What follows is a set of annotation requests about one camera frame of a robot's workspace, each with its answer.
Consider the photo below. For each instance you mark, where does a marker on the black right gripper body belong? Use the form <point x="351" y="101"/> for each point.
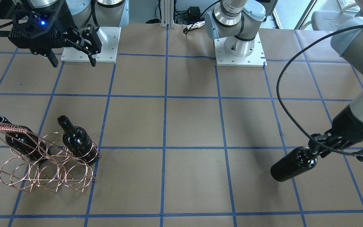
<point x="62" y="19"/>

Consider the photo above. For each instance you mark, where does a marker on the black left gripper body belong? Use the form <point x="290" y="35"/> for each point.
<point x="347" y="124"/>

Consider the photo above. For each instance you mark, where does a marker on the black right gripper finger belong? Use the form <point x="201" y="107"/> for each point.
<point x="53" y="59"/>
<point x="91" y="43"/>

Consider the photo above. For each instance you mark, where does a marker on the dark wine bottle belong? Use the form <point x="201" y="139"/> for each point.
<point x="296" y="162"/>

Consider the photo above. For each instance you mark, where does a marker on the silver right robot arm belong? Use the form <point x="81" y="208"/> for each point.
<point x="99" y="13"/>

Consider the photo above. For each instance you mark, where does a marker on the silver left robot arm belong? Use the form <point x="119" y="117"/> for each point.
<point x="236" y="19"/>

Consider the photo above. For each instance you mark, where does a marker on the dark bottle at basket corner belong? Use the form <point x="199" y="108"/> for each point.
<point x="77" y="141"/>

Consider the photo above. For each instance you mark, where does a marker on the grey chair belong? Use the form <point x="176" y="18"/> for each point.
<point x="326" y="20"/>

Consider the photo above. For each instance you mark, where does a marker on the black power adapter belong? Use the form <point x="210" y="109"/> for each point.
<point x="193" y="13"/>

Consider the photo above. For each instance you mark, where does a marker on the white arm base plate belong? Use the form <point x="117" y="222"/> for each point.
<point x="109" y="37"/>
<point x="239" y="60"/>

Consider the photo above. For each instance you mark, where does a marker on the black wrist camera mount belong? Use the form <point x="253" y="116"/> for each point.
<point x="33" y="17"/>

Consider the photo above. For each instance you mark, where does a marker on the aluminium frame post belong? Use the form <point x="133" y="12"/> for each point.
<point x="167" y="13"/>

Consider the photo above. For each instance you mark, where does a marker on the dark bottle under basket handle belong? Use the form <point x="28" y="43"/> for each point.
<point x="28" y="145"/>

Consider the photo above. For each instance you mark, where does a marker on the copper wire wine basket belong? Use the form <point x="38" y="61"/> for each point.
<point x="56" y="168"/>

